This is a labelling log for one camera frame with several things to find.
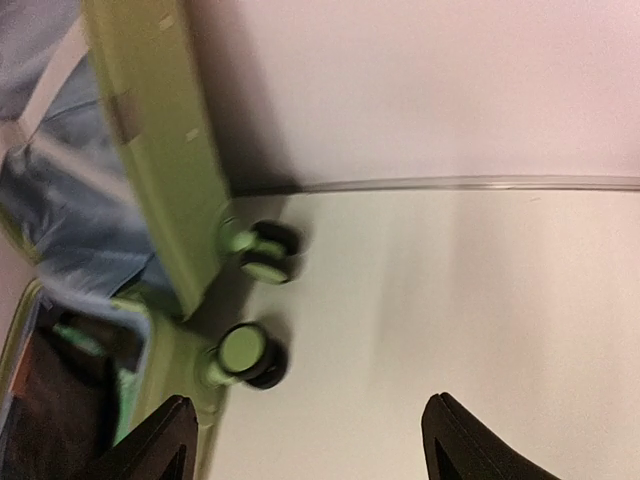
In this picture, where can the black garment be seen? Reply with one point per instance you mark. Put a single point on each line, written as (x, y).
(53, 425)

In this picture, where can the green hard-shell suitcase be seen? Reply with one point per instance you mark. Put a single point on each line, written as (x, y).
(112, 189)

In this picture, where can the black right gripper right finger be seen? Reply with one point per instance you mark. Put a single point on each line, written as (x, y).
(457, 445)

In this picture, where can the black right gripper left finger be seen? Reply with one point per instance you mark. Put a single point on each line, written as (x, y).
(163, 446)

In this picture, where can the green tie-dye garment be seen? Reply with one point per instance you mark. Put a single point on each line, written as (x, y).
(106, 356)

